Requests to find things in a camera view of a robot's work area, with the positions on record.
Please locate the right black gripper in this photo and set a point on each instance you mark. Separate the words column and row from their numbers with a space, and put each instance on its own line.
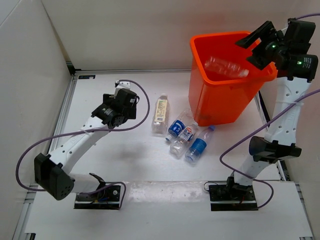
column 258, row 33

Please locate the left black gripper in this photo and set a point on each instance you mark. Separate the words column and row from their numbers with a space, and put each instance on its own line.
column 108, row 99

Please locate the clear unlabeled plastic bottle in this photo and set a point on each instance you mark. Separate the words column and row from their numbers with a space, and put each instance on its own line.
column 225, row 68

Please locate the yellow label plastic bottle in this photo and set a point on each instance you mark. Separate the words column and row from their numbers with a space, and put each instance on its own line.
column 161, row 115

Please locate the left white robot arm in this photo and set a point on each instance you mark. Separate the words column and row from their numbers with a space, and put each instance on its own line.
column 53, row 172

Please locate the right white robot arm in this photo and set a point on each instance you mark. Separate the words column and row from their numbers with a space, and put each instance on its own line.
column 296, row 69

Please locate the orange plastic bin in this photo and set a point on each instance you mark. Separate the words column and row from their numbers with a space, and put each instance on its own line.
column 214, row 98

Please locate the blue label sticker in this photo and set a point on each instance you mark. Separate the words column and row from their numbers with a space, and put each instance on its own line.
column 86, row 77

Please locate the blue label crushed bottle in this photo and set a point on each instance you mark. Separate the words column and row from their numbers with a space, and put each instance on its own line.
column 179, row 124

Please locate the white blue label bottle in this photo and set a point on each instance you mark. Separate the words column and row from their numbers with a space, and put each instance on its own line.
column 179, row 146

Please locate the blue label purple cap bottle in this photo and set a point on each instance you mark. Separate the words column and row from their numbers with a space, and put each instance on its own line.
column 199, row 145

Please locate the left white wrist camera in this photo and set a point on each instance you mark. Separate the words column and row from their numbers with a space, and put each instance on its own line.
column 121, row 84

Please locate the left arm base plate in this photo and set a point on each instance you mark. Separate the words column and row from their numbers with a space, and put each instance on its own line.
column 109, row 197

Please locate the aluminium table frame rail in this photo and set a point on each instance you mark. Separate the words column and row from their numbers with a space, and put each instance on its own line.
column 19, row 233

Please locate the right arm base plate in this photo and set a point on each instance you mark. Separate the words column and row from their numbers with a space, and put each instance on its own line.
column 223, row 199

